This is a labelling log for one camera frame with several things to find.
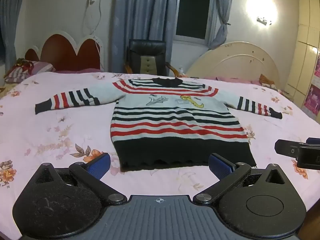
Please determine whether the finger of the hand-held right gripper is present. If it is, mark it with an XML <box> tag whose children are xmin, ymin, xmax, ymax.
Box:
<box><xmin>274</xmin><ymin>137</ymin><xmax>320</xmax><ymax>159</ymax></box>
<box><xmin>296</xmin><ymin>146</ymin><xmax>320</xmax><ymax>170</ymax></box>

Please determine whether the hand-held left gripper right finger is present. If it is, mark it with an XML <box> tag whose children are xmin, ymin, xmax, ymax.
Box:
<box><xmin>193</xmin><ymin>153</ymin><xmax>288</xmax><ymax>205</ymax></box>

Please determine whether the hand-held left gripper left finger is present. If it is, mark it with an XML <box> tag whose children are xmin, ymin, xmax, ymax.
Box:
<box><xmin>34</xmin><ymin>152</ymin><xmax>128</xmax><ymax>206</ymax></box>

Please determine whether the striped knit sweater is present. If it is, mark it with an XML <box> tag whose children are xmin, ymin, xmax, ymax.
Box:
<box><xmin>35</xmin><ymin>77</ymin><xmax>283</xmax><ymax>172</ymax></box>

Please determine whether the floral pink bedsheet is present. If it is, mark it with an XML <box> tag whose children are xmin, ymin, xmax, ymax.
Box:
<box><xmin>0</xmin><ymin>71</ymin><xmax>320</xmax><ymax>240</ymax></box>

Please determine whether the orange cloth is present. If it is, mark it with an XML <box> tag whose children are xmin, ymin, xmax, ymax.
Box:
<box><xmin>259</xmin><ymin>74</ymin><xmax>278</xmax><ymax>90</ymax></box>

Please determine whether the cream round headboard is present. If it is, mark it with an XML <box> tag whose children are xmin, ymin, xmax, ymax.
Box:
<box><xmin>186</xmin><ymin>41</ymin><xmax>280</xmax><ymax>90</ymax></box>

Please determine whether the cream wardrobe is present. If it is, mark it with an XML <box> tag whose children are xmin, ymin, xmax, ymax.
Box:
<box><xmin>285</xmin><ymin>0</ymin><xmax>320</xmax><ymax>105</ymax></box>

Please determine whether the striped pink pillow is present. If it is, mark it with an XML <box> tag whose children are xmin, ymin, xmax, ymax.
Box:
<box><xmin>5</xmin><ymin>60</ymin><xmax>56</xmax><ymax>83</ymax></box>

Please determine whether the red scalloped headboard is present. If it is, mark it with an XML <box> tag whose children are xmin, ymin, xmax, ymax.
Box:
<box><xmin>24</xmin><ymin>30</ymin><xmax>104</xmax><ymax>72</ymax></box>

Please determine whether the black office chair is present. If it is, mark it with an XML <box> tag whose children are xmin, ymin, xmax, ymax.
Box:
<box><xmin>124</xmin><ymin>39</ymin><xmax>179</xmax><ymax>77</ymax></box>

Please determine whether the red patterned cloth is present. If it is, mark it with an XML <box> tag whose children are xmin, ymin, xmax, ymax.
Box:
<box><xmin>7</xmin><ymin>58</ymin><xmax>34</xmax><ymax>77</ymax></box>

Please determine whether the tied grey-blue curtain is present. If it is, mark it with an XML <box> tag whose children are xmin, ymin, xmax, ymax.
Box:
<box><xmin>209</xmin><ymin>0</ymin><xmax>237</xmax><ymax>49</ymax></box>

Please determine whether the wide grey-blue curtain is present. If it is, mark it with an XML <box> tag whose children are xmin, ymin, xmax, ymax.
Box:
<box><xmin>111</xmin><ymin>0</ymin><xmax>176</xmax><ymax>74</ymax></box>

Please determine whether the dark window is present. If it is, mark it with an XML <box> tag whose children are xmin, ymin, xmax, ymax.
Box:
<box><xmin>175</xmin><ymin>0</ymin><xmax>215</xmax><ymax>42</ymax></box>

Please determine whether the grey-blue curtain panel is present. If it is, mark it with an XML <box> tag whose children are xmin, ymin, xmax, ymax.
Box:
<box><xmin>0</xmin><ymin>0</ymin><xmax>27</xmax><ymax>65</ymax></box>

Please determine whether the large pink wall poster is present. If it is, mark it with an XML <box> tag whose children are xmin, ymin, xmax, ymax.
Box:
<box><xmin>304</xmin><ymin>84</ymin><xmax>320</xmax><ymax>117</ymax></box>

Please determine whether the wall lamp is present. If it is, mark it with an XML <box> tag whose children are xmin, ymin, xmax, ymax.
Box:
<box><xmin>256</xmin><ymin>16</ymin><xmax>272</xmax><ymax>26</ymax></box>

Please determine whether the white wall cable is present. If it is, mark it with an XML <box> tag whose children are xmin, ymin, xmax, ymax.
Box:
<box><xmin>84</xmin><ymin>0</ymin><xmax>103</xmax><ymax>55</ymax></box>

